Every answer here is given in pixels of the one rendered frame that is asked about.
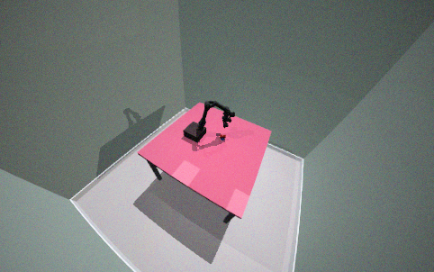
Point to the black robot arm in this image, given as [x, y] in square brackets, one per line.
[209, 104]

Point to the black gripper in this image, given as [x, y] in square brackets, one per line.
[224, 120]

